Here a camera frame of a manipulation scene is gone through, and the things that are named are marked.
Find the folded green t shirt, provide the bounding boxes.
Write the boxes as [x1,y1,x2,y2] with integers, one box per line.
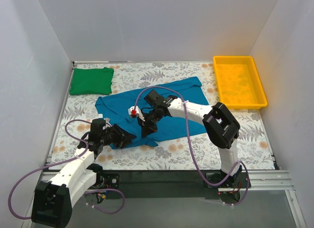
[69,67,114,95]

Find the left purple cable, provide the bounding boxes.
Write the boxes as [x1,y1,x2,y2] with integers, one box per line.
[8,119,126,220]

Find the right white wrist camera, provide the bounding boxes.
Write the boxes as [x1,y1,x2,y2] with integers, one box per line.
[128,106,145,121]

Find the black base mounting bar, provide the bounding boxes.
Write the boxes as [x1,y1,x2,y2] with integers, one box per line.
[96,170,247,203]

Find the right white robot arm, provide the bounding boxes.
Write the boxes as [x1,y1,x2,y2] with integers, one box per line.
[129,90,242,188]

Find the blue t shirt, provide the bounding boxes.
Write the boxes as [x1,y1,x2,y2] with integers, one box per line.
[95,77,211,147]

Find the aluminium frame rail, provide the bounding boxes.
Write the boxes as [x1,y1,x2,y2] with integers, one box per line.
[34,170,295,192]

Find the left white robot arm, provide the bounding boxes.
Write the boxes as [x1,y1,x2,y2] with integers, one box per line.
[31,118,136,228]

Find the yellow plastic bin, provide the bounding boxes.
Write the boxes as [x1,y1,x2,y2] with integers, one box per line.
[213,56,268,110]

